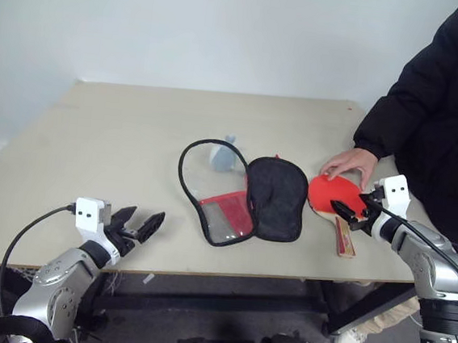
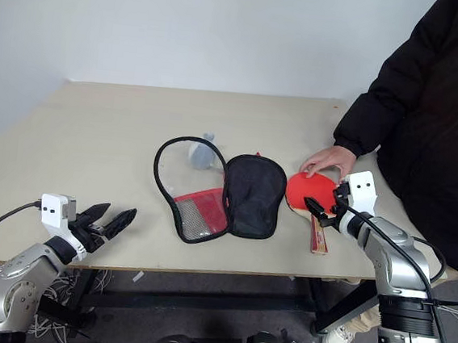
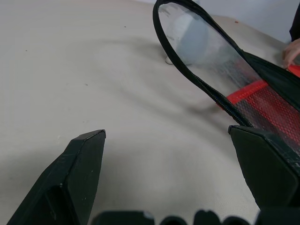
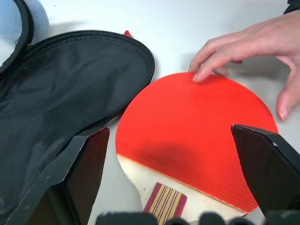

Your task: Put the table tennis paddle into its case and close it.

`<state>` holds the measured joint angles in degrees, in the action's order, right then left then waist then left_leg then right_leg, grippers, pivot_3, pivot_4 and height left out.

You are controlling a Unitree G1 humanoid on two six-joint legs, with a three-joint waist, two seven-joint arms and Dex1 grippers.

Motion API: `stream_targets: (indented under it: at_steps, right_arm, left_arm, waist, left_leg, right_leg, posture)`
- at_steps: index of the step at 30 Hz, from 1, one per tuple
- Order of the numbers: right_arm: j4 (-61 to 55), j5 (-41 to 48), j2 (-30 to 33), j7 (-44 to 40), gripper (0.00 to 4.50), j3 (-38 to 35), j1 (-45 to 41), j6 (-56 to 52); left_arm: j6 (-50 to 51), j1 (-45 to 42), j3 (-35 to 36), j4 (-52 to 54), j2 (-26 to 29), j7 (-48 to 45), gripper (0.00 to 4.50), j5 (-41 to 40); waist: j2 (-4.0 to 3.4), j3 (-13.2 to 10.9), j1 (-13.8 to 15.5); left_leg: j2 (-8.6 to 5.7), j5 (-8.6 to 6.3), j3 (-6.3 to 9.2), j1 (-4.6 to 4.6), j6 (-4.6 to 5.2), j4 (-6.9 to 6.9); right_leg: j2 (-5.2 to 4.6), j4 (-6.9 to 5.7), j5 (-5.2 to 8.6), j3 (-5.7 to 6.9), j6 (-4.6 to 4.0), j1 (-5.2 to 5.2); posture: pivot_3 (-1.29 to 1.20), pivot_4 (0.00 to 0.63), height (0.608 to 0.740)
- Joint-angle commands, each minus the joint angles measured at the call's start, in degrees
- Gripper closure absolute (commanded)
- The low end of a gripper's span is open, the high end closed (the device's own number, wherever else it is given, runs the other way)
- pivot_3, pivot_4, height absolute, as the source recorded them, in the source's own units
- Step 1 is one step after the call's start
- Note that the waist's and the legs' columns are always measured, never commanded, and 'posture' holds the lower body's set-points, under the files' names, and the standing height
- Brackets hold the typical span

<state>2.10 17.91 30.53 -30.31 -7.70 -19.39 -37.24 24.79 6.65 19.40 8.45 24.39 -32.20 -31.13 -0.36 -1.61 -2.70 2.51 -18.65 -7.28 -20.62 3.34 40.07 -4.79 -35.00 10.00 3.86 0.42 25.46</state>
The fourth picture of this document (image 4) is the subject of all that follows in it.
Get person's right hand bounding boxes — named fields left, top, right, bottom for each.
left=188, top=10, right=300, bottom=122

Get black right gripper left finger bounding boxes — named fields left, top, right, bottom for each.
left=8, top=126, right=111, bottom=225

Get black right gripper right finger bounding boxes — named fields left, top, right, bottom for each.
left=230, top=123, right=300, bottom=219

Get red black mesh pouch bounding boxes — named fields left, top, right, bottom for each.
left=0, top=0, right=156, bottom=225

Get person in black jacket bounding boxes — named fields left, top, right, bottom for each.
left=283, top=0, right=300, bottom=15

